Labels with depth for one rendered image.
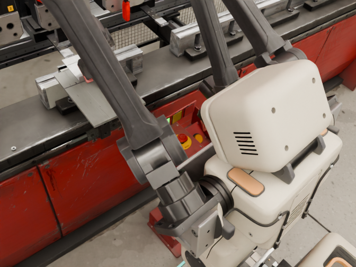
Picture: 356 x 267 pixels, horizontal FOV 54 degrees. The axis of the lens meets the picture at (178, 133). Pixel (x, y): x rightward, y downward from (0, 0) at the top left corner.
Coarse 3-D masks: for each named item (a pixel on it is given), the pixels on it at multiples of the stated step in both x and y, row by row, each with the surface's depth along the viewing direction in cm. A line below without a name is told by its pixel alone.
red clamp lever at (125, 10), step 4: (124, 0) 103; (124, 4) 104; (128, 4) 104; (124, 8) 105; (128, 8) 105; (124, 12) 106; (128, 12) 106; (124, 16) 107; (128, 16) 107; (128, 20) 108
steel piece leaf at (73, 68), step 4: (72, 64) 116; (76, 64) 116; (68, 68) 114; (72, 68) 114; (76, 68) 114; (72, 72) 113; (76, 72) 113; (80, 72) 113; (76, 76) 112; (80, 76) 112; (80, 80) 110; (84, 80) 111
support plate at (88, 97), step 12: (60, 72) 113; (60, 84) 110; (72, 84) 110; (84, 84) 110; (96, 84) 111; (72, 96) 106; (84, 96) 107; (96, 96) 107; (84, 108) 104; (96, 108) 104; (108, 108) 105; (96, 120) 101; (108, 120) 102
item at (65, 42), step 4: (60, 28) 103; (56, 32) 103; (60, 32) 104; (56, 36) 105; (60, 36) 105; (64, 36) 106; (56, 40) 107; (60, 40) 106; (64, 40) 107; (68, 40) 109; (60, 44) 108; (64, 44) 109
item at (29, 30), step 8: (24, 24) 124; (32, 24) 122; (32, 32) 121; (40, 32) 122; (48, 32) 124; (40, 40) 124; (56, 48) 120; (64, 48) 120; (64, 56) 117; (72, 56) 118
